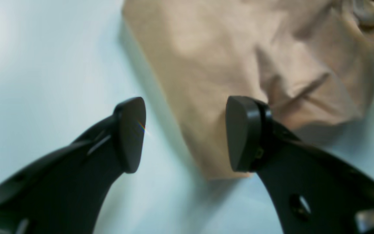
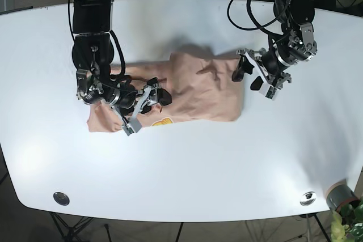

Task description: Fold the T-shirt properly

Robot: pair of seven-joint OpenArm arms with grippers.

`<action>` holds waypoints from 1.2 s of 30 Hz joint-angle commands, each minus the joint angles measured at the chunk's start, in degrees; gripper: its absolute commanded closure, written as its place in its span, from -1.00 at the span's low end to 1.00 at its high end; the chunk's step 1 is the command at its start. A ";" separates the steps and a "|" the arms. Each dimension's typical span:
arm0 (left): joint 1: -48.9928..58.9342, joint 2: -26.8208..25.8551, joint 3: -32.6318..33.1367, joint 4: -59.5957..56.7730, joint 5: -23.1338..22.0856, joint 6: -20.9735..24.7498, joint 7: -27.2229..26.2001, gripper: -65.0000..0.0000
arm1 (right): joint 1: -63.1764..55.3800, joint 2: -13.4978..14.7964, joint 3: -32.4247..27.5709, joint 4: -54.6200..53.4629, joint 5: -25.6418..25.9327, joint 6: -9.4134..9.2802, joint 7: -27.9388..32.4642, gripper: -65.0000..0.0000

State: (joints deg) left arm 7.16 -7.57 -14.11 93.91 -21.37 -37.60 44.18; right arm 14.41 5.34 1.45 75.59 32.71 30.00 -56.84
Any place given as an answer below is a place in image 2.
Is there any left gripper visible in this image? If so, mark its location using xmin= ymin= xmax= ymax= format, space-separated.
xmin=231 ymin=27 xmax=318 ymax=100

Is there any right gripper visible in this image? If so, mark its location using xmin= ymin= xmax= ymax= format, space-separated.
xmin=76 ymin=69 xmax=172 ymax=136

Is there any peach T-shirt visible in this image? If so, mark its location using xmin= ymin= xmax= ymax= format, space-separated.
xmin=87 ymin=49 xmax=246 ymax=134

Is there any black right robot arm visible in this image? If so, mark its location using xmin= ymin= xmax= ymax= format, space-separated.
xmin=67 ymin=0 xmax=172 ymax=135

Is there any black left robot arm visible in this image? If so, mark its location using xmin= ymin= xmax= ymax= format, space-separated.
xmin=232 ymin=0 xmax=318 ymax=99

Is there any left silver table grommet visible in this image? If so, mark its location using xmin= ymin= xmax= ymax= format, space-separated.
xmin=53 ymin=192 xmax=70 ymax=206

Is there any silver table grommet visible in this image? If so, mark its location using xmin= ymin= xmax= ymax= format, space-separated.
xmin=53 ymin=192 xmax=70 ymax=206
xmin=299 ymin=192 xmax=316 ymax=207

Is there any right silver table grommet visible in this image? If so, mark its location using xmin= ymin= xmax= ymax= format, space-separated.
xmin=299 ymin=192 xmax=316 ymax=207

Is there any grey plant pot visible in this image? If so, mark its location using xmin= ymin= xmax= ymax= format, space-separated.
xmin=325 ymin=180 xmax=360 ymax=211

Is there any green potted plant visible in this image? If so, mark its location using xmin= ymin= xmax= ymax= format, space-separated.
xmin=331 ymin=199 xmax=362 ymax=242

